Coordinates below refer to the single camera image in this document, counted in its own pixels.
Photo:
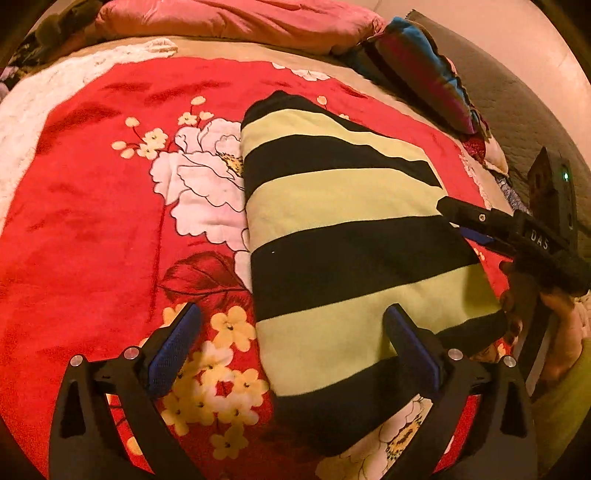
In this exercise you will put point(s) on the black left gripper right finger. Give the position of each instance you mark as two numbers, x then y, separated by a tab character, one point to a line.
501	443

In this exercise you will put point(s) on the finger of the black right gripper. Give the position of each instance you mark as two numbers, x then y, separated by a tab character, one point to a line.
490	243
494	222

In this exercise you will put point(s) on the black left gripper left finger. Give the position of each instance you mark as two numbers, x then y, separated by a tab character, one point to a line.
84	440

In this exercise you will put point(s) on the green black striped frog sweater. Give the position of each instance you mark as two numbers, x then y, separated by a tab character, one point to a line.
343	222

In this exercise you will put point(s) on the green fleece sleeve forearm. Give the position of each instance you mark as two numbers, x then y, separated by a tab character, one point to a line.
560	411

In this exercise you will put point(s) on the right hand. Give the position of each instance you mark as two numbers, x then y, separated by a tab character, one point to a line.
554	332

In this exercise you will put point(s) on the grey quilted headboard cushion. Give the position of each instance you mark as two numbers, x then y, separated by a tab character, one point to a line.
521	123

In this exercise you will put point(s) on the colourful striped pillow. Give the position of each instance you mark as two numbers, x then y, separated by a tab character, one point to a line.
405	58

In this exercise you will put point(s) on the red floral blanket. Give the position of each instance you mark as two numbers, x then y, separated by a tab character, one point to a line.
134	206

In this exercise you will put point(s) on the pink quilt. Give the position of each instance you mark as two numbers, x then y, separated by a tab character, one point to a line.
314	27

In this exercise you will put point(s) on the peach plaid fluffy bedspread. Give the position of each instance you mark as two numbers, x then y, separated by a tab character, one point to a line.
25	109

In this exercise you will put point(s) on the brown plush toy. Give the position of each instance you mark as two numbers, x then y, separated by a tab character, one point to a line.
54	30

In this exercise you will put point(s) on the black camera box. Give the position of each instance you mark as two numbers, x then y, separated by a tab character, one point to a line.
551	195

